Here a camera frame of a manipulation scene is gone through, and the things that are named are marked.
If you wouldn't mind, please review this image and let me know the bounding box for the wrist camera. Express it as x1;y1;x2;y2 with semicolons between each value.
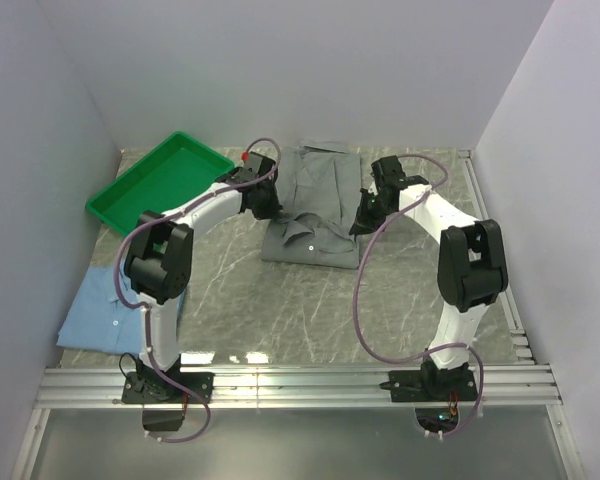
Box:
216;151;278;188
371;155;429;192

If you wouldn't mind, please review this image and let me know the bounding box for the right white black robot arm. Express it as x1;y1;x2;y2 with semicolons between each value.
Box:
350;183;509;400

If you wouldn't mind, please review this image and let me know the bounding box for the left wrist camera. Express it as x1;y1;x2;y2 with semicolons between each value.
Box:
216;151;278;188

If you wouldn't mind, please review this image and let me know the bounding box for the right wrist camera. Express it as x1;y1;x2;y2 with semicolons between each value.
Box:
371;155;429;192

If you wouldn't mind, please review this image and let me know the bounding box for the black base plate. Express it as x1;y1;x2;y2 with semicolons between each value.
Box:
379;370;478;403
121;372;214;405

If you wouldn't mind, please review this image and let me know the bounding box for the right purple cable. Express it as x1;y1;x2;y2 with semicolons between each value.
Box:
352;153;484;436

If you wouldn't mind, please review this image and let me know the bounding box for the purple cable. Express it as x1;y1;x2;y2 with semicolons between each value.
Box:
113;137;284;444
352;153;484;436

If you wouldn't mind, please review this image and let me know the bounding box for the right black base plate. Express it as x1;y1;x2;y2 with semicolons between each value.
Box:
379;370;478;403

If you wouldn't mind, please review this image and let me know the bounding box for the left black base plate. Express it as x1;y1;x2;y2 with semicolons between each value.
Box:
121;372;214;405

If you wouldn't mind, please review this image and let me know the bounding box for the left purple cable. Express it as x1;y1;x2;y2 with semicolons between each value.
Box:
113;137;284;444

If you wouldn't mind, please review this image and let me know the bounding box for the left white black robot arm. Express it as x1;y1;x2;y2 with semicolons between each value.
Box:
116;170;281;402

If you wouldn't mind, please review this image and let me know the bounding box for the green plastic tray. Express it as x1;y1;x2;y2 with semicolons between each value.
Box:
85;132;234;236

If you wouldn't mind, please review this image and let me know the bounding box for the grey long sleeve shirt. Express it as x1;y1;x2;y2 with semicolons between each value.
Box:
261;141;362;269

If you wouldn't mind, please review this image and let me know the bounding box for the folded light blue shirt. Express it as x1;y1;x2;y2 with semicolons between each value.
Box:
55;264;189;357

